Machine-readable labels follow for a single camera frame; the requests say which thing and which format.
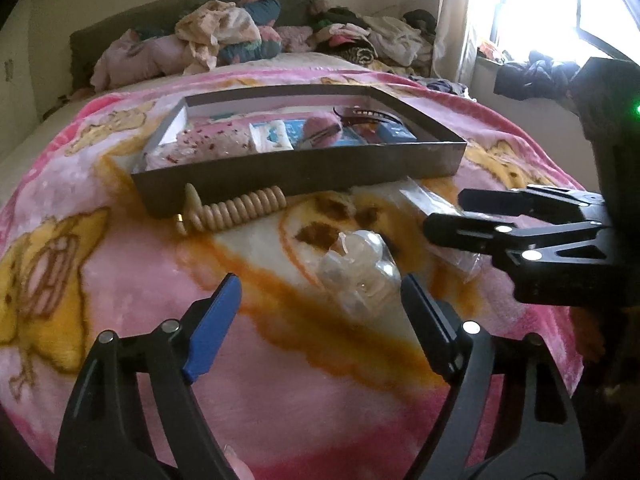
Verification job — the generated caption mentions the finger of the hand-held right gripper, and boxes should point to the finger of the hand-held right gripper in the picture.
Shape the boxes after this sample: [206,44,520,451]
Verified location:
[423,212,619,307]
[458,184,610,224]

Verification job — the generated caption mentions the black jacket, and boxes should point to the black jacket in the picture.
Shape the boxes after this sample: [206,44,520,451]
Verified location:
[493,50,584,102]

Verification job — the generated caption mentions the white packet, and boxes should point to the white packet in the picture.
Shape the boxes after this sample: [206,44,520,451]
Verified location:
[249,120,295,153]

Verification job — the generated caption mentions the pile of clothes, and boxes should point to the pile of clothes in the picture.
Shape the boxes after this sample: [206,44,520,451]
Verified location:
[307,0,439,74]

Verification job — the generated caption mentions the clear hair claw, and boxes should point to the clear hair claw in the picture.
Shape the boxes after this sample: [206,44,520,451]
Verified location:
[319,229,402,312]

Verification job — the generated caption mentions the pink fuzzy hair tie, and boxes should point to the pink fuzzy hair tie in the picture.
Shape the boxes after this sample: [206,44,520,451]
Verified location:
[300,115,347,150]

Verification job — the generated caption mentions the pink pillow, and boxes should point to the pink pillow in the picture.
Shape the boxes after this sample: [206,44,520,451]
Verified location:
[275,25,321,54]

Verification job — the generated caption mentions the clear plastic packet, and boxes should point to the clear plastic packet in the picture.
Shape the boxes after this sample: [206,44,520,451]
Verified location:
[399,184,483,282]

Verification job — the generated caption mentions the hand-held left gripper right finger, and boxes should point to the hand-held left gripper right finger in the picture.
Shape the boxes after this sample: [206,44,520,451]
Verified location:
[399,273,587,480]

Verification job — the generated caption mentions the pink spotted pouch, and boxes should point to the pink spotted pouch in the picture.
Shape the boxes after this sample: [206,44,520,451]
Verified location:
[144,125,256,171]

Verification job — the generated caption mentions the small blue box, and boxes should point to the small blue box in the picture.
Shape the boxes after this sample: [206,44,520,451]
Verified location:
[350,124,417,145]

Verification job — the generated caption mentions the dark cardboard box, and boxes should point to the dark cardboard box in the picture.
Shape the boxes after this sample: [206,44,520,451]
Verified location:
[131,84,469,219]

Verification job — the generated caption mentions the brown hair claw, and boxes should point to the brown hair claw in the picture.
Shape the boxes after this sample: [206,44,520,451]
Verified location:
[332,104,404,129]

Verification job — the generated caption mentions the cream curtain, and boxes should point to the cream curtain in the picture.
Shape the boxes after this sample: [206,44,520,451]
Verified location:
[432,0,507,87]

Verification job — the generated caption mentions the cream floral cloth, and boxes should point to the cream floral cloth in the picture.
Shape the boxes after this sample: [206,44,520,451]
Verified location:
[174,0,262,74]

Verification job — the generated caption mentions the pink printed blanket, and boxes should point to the pink printed blanket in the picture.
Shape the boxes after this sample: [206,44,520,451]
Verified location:
[0,67,601,480]

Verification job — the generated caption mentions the teal floral quilt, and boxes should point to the teal floral quilt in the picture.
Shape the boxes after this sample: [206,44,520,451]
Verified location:
[219,0,284,64]

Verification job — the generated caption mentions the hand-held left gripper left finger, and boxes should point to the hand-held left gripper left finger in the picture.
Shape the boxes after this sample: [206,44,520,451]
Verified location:
[55,272,244,480]

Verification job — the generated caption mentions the lilac bedding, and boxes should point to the lilac bedding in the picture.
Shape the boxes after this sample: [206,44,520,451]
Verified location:
[90,29,197,92]

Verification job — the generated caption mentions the window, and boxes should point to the window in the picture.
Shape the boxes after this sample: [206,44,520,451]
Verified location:
[475,0,640,67]

